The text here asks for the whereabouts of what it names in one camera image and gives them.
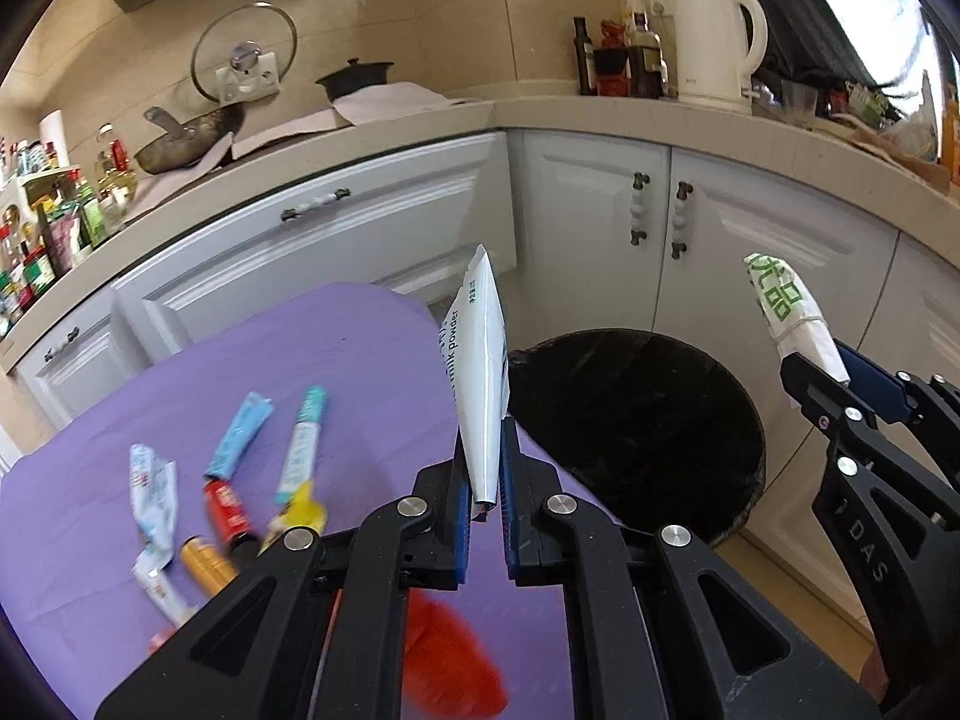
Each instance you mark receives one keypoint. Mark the cabinet door handle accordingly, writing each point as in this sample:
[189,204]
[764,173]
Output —
[638,231]
[679,220]

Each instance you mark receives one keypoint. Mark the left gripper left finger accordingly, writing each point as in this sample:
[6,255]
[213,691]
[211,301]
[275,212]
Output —
[315,627]

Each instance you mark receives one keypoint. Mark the dark glass bottle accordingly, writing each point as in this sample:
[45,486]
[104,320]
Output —
[584,54]

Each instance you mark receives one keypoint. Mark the white electric kettle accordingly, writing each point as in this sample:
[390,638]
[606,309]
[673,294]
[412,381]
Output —
[720,44]

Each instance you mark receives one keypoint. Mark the metal wok pan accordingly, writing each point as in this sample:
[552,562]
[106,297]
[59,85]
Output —
[183,144]

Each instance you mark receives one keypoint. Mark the red sauce jar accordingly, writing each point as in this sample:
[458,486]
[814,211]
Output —
[611,61]

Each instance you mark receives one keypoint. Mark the glass pot lid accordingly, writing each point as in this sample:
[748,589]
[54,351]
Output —
[244,55]

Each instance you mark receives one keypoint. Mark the small drawer handle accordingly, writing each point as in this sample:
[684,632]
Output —
[59,346]

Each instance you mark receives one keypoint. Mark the red stick sachet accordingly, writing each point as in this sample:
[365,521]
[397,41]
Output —
[227,514]

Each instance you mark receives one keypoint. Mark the small white wrapper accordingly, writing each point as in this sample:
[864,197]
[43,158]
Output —
[149,573]

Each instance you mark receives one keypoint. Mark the clear drinking glass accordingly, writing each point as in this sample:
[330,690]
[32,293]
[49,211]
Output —
[799,104]

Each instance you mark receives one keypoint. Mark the teal white stick sachet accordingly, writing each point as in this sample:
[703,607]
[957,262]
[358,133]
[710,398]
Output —
[298,467]

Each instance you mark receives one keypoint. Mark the white cloth on counter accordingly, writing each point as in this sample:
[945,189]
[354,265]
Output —
[369,104]

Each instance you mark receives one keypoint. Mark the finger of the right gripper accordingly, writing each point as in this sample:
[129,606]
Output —
[821,400]
[884,393]

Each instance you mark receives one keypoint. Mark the white blue wrapper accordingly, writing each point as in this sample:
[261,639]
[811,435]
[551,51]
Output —
[154,499]

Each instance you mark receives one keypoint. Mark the right cabinet door handle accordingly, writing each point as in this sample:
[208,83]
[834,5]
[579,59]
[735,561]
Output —
[679,220]

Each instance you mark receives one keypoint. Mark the light blue stick sachet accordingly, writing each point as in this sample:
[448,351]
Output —
[255,409]

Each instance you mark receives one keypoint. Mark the gold sachet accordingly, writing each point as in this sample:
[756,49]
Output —
[206,566]

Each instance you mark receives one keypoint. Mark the black clay pot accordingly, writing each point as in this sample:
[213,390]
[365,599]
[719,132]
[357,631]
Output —
[355,76]

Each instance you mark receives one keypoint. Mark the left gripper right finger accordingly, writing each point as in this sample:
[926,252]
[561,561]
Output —
[658,626]

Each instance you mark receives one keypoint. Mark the yellow sachet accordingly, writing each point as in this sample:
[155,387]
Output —
[303,510]

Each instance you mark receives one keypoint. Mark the soy sauce bottle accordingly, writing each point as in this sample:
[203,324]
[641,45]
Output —
[647,68]

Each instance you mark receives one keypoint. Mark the white green printed sachet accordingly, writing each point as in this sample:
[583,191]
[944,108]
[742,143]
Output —
[795,321]

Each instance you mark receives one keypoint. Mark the black trash bin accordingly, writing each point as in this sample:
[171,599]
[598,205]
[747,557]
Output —
[655,429]

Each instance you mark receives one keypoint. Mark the left cabinet door handle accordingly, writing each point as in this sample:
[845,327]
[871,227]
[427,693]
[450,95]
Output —
[638,231]

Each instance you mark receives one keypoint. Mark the cooking oil bottle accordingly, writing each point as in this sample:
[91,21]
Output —
[116,178]

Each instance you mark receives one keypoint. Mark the red blurred object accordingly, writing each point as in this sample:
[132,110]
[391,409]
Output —
[447,673]

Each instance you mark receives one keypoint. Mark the white milk powder sachet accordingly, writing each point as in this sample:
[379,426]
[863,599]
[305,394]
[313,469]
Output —
[472,343]

